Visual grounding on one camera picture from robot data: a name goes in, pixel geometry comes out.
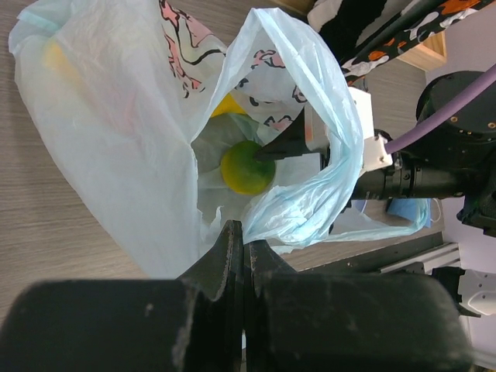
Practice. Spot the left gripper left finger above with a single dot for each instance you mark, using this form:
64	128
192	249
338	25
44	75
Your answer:
191	323

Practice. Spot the wooden rack frame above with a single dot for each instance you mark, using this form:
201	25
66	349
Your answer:
426	56

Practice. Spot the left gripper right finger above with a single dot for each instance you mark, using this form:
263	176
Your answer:
347	322

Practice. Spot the blue cloth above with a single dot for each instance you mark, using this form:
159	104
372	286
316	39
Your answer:
404	208

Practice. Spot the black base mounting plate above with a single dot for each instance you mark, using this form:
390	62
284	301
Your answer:
373	261

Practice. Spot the light blue plastic bag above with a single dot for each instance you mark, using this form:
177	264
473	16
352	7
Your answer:
135	138

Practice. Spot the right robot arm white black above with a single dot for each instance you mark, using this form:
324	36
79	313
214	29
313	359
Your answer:
472	125

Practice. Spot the camouflage patterned fabric bag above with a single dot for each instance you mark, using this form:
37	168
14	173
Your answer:
363	35

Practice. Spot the yellow fake banana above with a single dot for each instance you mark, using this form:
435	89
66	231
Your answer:
54	58
228	105

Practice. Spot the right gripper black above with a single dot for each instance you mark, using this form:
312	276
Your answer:
418	172

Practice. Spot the green fake lime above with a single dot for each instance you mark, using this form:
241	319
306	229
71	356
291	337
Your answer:
242	173

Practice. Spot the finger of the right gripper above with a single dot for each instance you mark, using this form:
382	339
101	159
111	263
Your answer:
290	143

